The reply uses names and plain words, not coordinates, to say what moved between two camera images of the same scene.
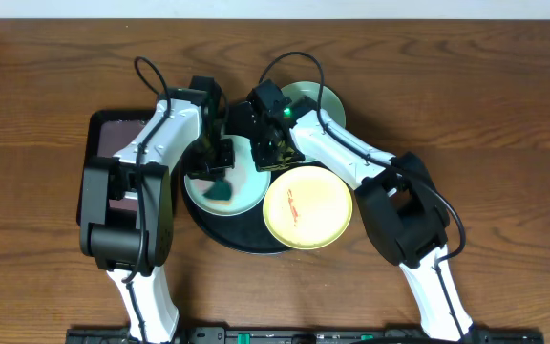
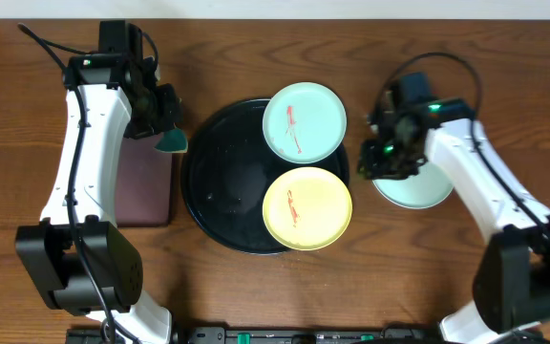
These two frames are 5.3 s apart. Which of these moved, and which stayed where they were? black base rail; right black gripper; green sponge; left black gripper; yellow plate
Moved: green sponge; right black gripper; left black gripper
Stayed: yellow plate; black base rail
